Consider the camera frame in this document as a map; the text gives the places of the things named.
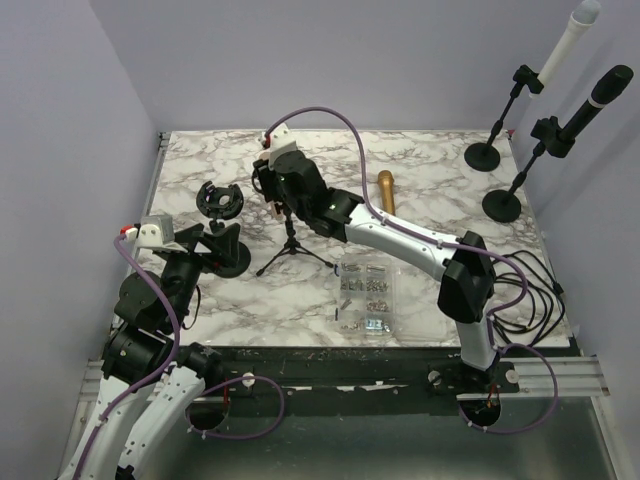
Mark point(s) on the pink microphone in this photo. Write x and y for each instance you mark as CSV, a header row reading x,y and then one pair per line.
x,y
276,210

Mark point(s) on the black microphone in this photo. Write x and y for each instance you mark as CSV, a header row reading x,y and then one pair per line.
x,y
607,89

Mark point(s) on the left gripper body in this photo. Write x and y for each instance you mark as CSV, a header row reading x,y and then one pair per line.
x,y
217,258

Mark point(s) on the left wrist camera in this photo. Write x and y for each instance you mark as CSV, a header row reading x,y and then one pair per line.
x,y
154,232

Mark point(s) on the gold microphone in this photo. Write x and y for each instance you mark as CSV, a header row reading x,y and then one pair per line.
x,y
385,181

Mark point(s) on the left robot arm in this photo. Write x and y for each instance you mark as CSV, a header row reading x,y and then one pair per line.
x,y
148,378

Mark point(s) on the clear plastic screw box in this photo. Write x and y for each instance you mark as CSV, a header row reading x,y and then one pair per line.
x,y
378,297

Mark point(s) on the black tripod mic stand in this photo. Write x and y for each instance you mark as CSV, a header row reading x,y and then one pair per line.
x,y
292,245

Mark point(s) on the round base mic stand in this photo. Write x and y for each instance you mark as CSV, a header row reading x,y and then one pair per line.
x,y
483,156
502,205

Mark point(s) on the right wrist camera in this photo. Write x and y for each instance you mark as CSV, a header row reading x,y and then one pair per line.
x,y
280,141

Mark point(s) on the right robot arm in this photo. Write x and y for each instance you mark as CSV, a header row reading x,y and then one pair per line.
x,y
460,264

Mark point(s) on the far round base mic stand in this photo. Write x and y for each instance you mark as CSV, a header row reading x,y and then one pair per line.
x,y
483,156

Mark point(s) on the white microphone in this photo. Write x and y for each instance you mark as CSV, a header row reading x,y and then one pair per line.
x,y
580,21

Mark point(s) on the aluminium mounting rail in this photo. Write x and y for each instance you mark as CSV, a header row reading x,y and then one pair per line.
x,y
572,377

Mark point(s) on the near round base mic stand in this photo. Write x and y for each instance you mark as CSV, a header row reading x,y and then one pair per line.
x,y
502,205

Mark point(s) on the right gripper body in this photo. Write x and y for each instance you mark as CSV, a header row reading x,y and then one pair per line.
x,y
268,182

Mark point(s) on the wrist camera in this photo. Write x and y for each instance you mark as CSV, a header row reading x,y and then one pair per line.
x,y
280,141
154,232

